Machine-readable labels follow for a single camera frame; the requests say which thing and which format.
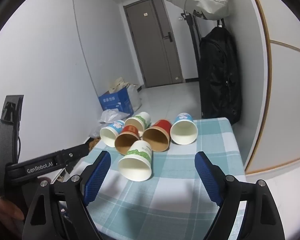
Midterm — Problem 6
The blue paper cup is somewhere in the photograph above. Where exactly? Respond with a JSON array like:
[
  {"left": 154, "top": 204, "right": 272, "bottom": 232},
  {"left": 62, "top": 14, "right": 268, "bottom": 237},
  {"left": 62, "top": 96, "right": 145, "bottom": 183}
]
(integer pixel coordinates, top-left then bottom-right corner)
[{"left": 170, "top": 113, "right": 198, "bottom": 145}]

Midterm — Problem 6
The person's left hand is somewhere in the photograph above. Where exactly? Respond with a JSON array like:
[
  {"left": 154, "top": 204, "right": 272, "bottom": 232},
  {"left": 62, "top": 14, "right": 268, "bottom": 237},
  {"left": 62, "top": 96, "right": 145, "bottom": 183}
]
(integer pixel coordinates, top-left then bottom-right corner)
[{"left": 0, "top": 177, "right": 50, "bottom": 240}]

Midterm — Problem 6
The white cup blue red print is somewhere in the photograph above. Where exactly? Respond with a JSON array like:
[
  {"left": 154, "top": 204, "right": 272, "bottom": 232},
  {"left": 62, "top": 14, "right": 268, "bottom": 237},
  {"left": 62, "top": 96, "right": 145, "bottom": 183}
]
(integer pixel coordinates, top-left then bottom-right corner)
[{"left": 99, "top": 120, "right": 125, "bottom": 147}]

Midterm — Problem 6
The white plastic bag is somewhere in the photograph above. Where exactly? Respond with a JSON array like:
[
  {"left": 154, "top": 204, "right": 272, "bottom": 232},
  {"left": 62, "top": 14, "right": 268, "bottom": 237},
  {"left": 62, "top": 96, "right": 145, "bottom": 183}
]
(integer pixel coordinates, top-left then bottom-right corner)
[{"left": 99, "top": 109, "right": 129, "bottom": 125}]

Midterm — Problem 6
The brown fuzzy item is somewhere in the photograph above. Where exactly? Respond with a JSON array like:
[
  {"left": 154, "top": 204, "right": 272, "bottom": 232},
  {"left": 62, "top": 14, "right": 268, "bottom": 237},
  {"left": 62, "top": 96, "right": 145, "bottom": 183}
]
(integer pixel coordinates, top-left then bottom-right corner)
[{"left": 87, "top": 139, "right": 100, "bottom": 153}]

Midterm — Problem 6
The blue checked tablecloth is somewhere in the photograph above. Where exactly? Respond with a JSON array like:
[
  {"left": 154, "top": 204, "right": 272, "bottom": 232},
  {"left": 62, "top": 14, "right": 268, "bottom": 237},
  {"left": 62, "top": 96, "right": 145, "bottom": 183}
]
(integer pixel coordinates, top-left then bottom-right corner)
[{"left": 62, "top": 117, "right": 248, "bottom": 240}]

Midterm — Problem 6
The red paper cup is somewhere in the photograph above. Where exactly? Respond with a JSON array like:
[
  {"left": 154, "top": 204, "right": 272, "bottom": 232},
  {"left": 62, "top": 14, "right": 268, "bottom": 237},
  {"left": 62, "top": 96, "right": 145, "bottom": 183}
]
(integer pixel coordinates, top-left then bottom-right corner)
[
  {"left": 142, "top": 119, "right": 172, "bottom": 153},
  {"left": 114, "top": 124, "right": 142, "bottom": 155}
]

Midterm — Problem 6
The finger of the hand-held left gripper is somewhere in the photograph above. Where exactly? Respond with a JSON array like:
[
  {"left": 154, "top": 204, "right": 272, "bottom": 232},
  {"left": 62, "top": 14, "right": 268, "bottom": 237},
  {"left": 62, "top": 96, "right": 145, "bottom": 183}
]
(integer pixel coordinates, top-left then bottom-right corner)
[{"left": 55, "top": 143, "right": 90, "bottom": 174}]

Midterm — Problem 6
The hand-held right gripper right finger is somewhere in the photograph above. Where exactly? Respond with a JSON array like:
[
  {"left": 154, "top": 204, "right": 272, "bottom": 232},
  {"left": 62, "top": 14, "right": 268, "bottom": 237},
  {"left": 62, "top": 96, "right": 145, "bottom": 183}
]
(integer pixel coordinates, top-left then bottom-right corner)
[{"left": 194, "top": 151, "right": 285, "bottom": 240}]

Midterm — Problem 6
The grey door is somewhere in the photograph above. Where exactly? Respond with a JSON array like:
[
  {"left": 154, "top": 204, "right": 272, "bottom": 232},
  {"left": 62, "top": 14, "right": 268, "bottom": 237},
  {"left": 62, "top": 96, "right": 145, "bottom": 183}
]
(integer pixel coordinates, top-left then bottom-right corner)
[{"left": 123, "top": 0, "right": 184, "bottom": 88}]

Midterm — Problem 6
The white woven sack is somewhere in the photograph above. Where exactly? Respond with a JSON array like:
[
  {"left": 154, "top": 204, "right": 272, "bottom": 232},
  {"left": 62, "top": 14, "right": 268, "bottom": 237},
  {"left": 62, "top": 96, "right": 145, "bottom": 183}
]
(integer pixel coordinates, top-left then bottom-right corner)
[{"left": 126, "top": 83, "right": 143, "bottom": 112}]

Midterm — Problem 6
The black hanging bag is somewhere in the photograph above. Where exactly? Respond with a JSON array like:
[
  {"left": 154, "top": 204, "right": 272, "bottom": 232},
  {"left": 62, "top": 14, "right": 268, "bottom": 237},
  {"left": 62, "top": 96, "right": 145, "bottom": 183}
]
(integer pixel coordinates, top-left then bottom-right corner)
[{"left": 199, "top": 17, "right": 242, "bottom": 126}]

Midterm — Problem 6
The white cup green print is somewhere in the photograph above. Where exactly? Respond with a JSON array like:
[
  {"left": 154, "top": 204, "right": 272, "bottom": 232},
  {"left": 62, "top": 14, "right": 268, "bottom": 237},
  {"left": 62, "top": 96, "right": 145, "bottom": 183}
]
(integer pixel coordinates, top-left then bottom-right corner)
[
  {"left": 117, "top": 140, "right": 153, "bottom": 182},
  {"left": 124, "top": 112, "right": 151, "bottom": 133}
]

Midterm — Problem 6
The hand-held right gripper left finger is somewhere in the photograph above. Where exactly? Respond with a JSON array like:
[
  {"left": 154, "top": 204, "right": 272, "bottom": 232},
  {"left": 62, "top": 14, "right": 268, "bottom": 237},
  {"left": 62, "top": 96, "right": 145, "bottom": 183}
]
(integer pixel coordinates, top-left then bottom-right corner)
[{"left": 22, "top": 150, "right": 112, "bottom": 240}]

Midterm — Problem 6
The blue cardboard box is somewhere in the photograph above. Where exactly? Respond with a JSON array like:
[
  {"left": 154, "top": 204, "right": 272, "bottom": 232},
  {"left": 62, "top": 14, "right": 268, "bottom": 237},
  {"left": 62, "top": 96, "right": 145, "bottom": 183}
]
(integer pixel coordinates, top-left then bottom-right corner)
[{"left": 98, "top": 87, "right": 134, "bottom": 117}]

